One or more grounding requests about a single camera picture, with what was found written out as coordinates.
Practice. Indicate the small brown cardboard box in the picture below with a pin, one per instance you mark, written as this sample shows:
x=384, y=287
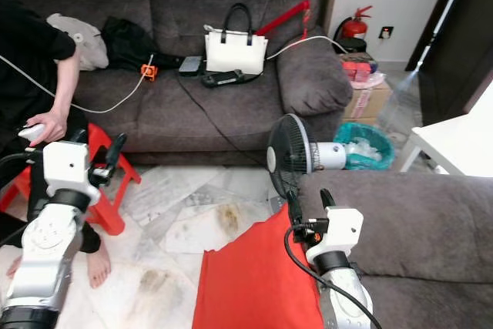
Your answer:
x=371, y=102

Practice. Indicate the teal plastic basket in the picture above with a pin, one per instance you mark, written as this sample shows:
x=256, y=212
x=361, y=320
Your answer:
x=363, y=148

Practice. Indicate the black jacket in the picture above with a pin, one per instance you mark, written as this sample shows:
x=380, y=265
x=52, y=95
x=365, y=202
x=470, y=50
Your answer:
x=135, y=44

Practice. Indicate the grey plush cushion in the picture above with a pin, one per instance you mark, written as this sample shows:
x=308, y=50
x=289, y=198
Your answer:
x=81, y=36

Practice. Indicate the dark door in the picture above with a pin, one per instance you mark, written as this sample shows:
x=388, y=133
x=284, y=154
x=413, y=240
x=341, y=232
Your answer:
x=454, y=36

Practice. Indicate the wall socket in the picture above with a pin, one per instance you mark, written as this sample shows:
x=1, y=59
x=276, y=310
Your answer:
x=385, y=32

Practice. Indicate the white handheld controller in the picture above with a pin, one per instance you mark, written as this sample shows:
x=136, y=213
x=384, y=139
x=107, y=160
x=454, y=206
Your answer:
x=31, y=133

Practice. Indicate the black handheld controller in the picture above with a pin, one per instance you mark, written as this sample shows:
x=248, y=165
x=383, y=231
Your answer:
x=223, y=78

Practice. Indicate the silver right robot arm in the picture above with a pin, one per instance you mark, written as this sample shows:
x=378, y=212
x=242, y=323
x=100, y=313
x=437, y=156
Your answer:
x=345, y=290

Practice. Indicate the person's left forearm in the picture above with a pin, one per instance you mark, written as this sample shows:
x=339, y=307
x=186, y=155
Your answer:
x=67, y=86

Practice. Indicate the white table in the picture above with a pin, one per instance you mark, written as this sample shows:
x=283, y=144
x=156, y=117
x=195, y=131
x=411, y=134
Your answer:
x=454, y=140

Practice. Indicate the red packaged box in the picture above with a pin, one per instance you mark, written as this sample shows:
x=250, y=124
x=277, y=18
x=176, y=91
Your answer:
x=358, y=71

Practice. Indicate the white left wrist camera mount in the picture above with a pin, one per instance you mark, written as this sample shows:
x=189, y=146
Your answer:
x=65, y=167

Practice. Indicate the red pillow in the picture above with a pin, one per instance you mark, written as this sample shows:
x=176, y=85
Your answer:
x=254, y=283

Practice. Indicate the person in black clothes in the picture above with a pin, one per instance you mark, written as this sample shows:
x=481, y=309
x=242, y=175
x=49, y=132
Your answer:
x=23, y=59

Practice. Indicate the red folding stand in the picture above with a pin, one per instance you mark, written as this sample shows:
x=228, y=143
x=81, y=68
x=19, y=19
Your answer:
x=285, y=18

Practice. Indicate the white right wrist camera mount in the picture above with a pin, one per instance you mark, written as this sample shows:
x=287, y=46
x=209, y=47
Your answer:
x=344, y=229

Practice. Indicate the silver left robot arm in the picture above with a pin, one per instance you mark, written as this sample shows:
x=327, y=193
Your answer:
x=54, y=240

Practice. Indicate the red fire extinguisher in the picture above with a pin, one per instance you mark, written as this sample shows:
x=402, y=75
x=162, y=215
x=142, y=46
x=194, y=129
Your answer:
x=353, y=27

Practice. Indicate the black phone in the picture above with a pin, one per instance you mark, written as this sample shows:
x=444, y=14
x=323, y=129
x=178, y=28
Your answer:
x=189, y=65

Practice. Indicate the red plastic stool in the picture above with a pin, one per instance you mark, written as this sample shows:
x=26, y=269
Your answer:
x=119, y=182

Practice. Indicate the black floor fan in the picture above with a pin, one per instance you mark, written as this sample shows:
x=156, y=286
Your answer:
x=291, y=153

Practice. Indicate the small orange clip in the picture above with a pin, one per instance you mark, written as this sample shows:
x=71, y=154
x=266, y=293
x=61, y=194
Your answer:
x=149, y=72

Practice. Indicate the short grey fabric sofa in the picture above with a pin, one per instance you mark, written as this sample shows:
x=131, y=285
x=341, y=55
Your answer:
x=416, y=229

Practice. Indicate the person's left hand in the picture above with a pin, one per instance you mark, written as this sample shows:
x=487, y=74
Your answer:
x=52, y=125

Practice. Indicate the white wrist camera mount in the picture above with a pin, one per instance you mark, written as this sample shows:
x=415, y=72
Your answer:
x=344, y=229
x=65, y=167

